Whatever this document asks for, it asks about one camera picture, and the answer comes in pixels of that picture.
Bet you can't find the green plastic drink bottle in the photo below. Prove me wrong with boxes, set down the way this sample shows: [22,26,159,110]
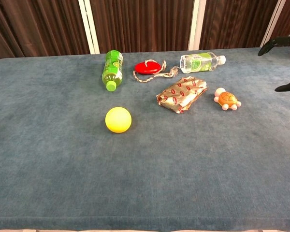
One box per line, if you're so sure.
[101,50,124,92]

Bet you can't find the clear water bottle green label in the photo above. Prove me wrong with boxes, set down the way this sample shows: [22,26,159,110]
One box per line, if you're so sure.
[179,52,227,74]

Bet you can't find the white frame pole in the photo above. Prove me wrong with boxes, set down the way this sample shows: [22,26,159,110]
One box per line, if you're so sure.
[188,0,207,51]
[260,0,287,48]
[78,0,101,55]

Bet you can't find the red disc with braided rope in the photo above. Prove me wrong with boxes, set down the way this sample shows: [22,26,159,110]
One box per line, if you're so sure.
[132,59,179,83]

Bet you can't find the yellow ball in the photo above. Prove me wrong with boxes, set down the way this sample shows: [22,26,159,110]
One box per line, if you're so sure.
[105,106,132,133]

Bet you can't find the crumpled foil snack packet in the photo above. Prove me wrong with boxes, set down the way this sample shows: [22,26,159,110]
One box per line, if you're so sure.
[156,76,209,115]

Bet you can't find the blue table cloth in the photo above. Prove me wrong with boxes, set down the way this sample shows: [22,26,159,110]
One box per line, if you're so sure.
[0,47,290,232]

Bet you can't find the small pink orange object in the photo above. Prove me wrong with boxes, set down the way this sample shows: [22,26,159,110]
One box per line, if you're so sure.
[213,87,242,111]

